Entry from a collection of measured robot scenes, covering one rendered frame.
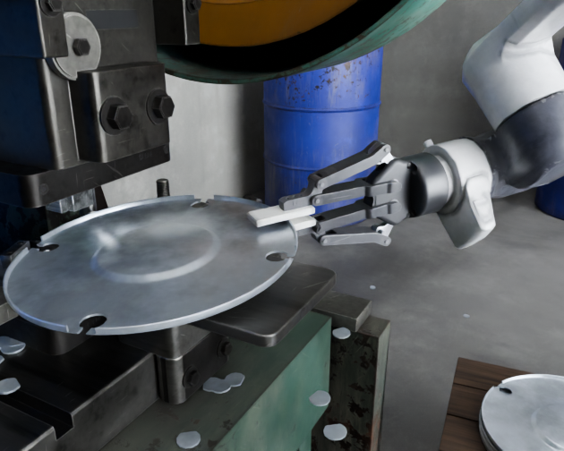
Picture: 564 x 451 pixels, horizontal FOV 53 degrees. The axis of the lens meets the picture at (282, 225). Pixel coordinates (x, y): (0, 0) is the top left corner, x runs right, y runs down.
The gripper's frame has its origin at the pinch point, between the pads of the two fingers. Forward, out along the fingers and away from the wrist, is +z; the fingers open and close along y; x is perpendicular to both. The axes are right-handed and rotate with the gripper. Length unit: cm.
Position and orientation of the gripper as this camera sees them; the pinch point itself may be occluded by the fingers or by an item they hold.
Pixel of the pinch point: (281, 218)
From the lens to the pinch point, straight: 62.4
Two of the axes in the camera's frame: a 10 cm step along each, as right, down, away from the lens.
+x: 4.0, 3.5, -8.5
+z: -9.1, 2.3, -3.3
